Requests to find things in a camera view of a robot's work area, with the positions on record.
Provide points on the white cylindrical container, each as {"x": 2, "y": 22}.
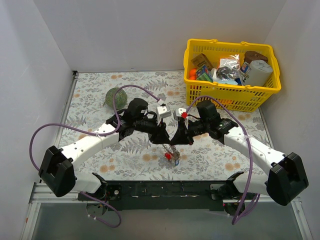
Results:
{"x": 257, "y": 73}

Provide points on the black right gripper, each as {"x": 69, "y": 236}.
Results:
{"x": 186, "y": 132}

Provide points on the metal ring disc key organizer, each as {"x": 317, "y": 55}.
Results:
{"x": 172, "y": 150}

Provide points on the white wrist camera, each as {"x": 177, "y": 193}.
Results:
{"x": 162, "y": 111}
{"x": 180, "y": 114}

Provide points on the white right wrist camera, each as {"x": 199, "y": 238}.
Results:
{"x": 180, "y": 114}

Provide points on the brown cardboard box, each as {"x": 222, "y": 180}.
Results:
{"x": 202, "y": 60}

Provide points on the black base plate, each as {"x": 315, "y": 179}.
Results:
{"x": 171, "y": 195}

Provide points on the green blue small box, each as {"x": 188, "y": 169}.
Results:
{"x": 203, "y": 74}

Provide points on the yellow plastic basket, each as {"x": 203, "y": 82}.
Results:
{"x": 233, "y": 97}

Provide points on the red key tag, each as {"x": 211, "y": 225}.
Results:
{"x": 168, "y": 156}

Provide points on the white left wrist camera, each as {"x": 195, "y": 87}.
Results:
{"x": 162, "y": 111}

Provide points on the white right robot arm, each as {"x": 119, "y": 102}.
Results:
{"x": 284, "y": 174}

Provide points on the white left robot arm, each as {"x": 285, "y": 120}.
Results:
{"x": 59, "y": 165}

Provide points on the orange balls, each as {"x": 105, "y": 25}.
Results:
{"x": 192, "y": 74}

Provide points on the clear plastic bag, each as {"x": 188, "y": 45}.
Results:
{"x": 228, "y": 67}

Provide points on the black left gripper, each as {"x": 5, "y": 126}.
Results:
{"x": 157, "y": 131}

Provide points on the brown round object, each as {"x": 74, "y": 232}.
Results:
{"x": 250, "y": 56}

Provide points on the green textured ball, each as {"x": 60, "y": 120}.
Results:
{"x": 114, "y": 96}

